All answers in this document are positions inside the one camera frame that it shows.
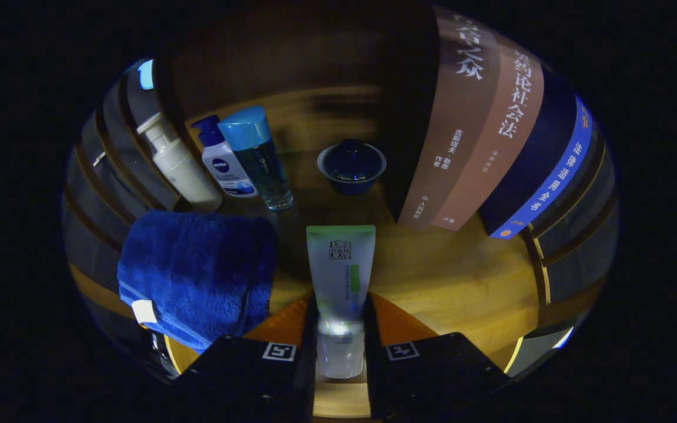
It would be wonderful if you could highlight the blue lidded tea bowl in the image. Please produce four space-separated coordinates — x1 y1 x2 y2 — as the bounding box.
317 139 387 196

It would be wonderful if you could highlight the dark brown book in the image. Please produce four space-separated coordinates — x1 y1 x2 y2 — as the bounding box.
397 6 501 230

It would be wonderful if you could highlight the wooden cabinet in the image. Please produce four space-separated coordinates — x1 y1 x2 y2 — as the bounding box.
62 0 619 419

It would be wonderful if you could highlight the white pump bottle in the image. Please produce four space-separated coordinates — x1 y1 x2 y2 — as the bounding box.
136 112 223 212

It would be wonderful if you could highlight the light brown book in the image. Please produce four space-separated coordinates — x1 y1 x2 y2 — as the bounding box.
433 32 545 231

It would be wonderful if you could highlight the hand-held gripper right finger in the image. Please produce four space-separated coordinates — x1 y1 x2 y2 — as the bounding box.
364 292 510 419

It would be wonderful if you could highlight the white green cleanser tube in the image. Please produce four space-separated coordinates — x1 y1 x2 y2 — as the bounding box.
306 225 376 380

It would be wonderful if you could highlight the wooden countertop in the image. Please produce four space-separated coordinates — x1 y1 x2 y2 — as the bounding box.
165 147 542 377

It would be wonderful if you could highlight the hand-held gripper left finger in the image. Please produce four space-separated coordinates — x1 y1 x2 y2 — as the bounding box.
171 294 320 421

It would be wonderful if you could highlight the white bottle blue cap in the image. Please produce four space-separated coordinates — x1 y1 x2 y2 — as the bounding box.
192 115 258 199

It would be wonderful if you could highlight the folded blue towel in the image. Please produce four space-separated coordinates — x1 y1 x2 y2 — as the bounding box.
117 210 277 353

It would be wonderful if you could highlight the clear teal bottle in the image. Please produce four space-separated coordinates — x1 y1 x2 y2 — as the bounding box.
217 106 294 211

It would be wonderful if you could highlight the blue book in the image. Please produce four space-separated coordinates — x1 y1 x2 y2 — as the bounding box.
480 73 594 240

